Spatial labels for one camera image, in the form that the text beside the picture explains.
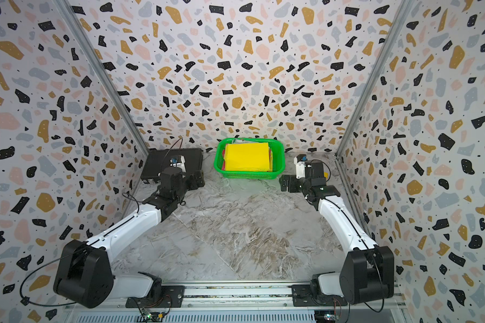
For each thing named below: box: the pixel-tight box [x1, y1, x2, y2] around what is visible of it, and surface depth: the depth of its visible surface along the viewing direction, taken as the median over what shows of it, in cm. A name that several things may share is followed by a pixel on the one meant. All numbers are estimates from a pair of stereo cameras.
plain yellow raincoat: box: [223, 141, 273, 173], surface depth 111 cm
